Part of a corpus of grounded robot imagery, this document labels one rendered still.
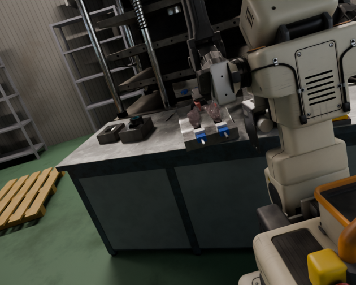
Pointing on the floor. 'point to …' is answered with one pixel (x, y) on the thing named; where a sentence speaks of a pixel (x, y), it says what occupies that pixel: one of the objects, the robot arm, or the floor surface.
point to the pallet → (22, 199)
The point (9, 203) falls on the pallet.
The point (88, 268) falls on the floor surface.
